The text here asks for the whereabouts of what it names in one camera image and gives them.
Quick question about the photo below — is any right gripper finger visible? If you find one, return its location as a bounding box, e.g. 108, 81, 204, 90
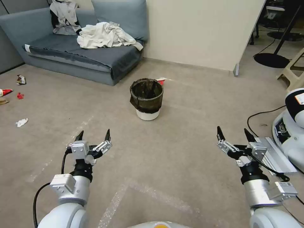
216, 126, 241, 154
244, 128, 255, 144

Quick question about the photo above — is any white plastic trash can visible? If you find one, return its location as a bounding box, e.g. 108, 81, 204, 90
129, 78, 164, 121

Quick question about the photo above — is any black floor stand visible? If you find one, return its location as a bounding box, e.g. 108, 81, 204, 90
253, 0, 304, 69

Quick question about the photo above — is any white wheeled robot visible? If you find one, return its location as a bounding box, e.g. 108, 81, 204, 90
272, 88, 304, 174

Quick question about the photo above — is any black bin liner bag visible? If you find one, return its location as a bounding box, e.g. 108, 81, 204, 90
129, 78, 164, 113

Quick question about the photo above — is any grey-blue fabric sofa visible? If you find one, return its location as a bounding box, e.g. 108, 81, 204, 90
0, 0, 149, 86

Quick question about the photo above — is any beige plastic stool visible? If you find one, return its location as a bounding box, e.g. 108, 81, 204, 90
276, 47, 304, 90

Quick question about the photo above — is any white robot front shell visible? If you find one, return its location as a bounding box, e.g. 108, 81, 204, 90
128, 220, 181, 228

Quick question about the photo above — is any crumpled white sheet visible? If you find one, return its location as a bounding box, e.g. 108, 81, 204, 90
76, 21, 144, 51

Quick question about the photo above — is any black round stand base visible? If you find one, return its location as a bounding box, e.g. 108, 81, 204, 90
268, 31, 304, 43

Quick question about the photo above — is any white partition panel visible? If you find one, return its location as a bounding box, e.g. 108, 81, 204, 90
145, 0, 267, 77

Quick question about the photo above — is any grey white jacket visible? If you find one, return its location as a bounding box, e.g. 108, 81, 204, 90
49, 0, 82, 36

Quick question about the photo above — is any grey-blue sofa cushion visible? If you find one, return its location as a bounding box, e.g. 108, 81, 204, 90
91, 0, 149, 43

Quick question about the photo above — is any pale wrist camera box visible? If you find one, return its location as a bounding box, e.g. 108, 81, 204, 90
248, 140, 268, 162
71, 140, 90, 159

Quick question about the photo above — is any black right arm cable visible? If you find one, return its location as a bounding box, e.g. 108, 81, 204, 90
250, 154, 290, 182

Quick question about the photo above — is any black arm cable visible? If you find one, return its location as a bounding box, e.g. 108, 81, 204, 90
33, 148, 72, 228
250, 154, 290, 182

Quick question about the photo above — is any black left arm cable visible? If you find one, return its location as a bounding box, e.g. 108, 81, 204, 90
33, 148, 72, 228

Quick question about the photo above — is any black floor cable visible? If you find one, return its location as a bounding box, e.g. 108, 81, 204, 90
247, 105, 287, 139

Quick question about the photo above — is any silver aluminium rail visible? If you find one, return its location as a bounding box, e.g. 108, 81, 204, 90
257, 136, 298, 176

